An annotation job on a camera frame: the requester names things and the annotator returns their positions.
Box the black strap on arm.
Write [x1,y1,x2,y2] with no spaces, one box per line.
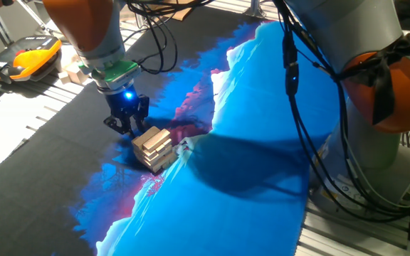
[336,32,410,126]

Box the wooden Jenga block tower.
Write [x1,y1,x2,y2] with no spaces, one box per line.
[131,125,179,174]

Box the large wooden cube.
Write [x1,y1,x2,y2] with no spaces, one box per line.
[65,62,90,85]

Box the green wrist mounting plate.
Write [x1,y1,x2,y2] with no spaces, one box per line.
[91,59,142,90]

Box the orange black teach pendant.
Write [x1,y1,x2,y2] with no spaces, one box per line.
[0,34,63,85]

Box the flat brown cardboard sheet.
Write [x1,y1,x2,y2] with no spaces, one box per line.
[154,0,196,21]

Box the blue black printed cloth mat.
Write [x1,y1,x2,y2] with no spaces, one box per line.
[0,6,341,256]

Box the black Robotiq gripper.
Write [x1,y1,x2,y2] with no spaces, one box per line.
[102,87,152,139]

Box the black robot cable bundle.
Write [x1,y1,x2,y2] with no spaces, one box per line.
[125,0,410,223]

